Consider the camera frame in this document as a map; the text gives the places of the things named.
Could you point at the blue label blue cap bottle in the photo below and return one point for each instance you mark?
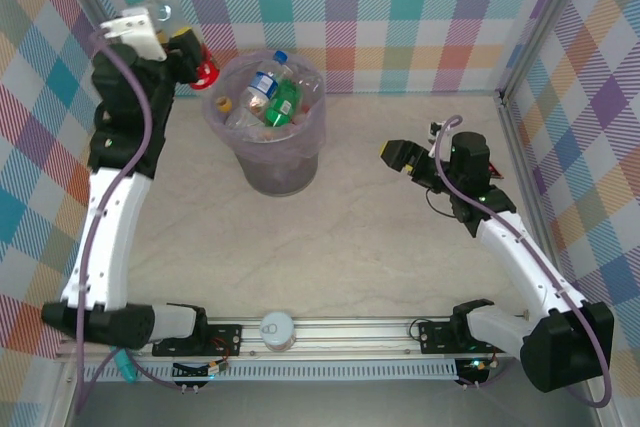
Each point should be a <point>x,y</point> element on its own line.
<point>262,83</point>

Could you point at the green plastic bottle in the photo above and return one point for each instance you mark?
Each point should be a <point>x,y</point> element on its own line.
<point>282,102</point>

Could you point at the translucent purple-lined bin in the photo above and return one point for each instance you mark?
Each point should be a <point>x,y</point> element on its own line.
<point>280,172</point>

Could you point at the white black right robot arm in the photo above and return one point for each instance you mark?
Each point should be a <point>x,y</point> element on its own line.
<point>520,257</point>

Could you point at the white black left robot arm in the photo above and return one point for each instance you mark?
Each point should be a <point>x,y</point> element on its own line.
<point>110,227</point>

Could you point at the red triangle sign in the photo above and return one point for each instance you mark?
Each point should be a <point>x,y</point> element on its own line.
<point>496,173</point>

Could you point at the silver tin can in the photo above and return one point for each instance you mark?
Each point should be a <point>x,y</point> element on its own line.
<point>276,329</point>

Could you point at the teal tube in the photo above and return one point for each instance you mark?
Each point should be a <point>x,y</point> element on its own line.
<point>127,369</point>

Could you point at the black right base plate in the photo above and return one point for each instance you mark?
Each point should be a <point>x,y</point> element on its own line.
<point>435,337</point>

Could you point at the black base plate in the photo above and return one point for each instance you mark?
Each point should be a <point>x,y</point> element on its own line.
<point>435,337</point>
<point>225,339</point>

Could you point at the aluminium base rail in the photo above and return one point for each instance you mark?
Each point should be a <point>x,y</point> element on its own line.
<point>350,334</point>

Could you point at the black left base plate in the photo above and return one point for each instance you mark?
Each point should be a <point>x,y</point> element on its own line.
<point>225,339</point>

